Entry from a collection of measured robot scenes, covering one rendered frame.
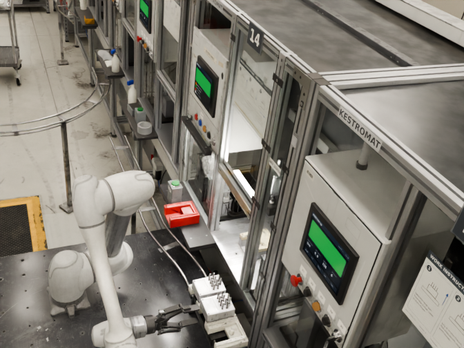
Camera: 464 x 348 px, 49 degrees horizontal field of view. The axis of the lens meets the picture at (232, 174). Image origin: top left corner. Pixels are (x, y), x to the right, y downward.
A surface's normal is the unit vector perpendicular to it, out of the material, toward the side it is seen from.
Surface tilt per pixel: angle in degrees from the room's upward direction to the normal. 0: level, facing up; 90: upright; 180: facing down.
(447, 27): 90
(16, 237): 0
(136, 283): 0
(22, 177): 0
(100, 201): 64
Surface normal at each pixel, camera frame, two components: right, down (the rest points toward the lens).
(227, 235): 0.11, -0.82
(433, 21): -0.92, 0.13
